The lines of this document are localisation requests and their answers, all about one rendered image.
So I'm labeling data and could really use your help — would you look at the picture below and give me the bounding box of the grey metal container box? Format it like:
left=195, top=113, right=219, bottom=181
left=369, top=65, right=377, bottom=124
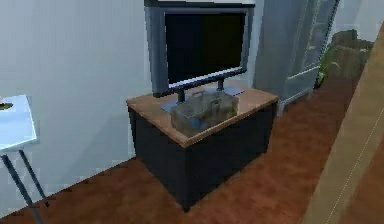
left=170, top=90, right=240, bottom=138

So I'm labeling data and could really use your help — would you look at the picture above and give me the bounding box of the black cabinet with wooden top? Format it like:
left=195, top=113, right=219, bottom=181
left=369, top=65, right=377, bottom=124
left=126, top=82, right=280, bottom=212

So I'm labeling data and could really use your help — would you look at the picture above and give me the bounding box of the grey flat television set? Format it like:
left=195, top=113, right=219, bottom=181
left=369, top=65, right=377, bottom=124
left=143, top=0, right=256, bottom=114

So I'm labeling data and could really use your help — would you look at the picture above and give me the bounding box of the grey glass door cabinet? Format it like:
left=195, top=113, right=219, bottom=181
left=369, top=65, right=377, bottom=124
left=253, top=0, right=341, bottom=116

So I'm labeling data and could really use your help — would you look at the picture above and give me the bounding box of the green house plant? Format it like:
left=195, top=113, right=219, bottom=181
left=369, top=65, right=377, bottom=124
left=313, top=45, right=338, bottom=90

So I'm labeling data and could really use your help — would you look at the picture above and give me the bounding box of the tan wooden panel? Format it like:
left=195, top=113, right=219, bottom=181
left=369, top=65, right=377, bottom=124
left=301, top=22, right=384, bottom=224

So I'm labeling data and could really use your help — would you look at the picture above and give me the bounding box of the white table with black legs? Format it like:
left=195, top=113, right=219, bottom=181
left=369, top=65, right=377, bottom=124
left=0, top=94, right=50, bottom=224

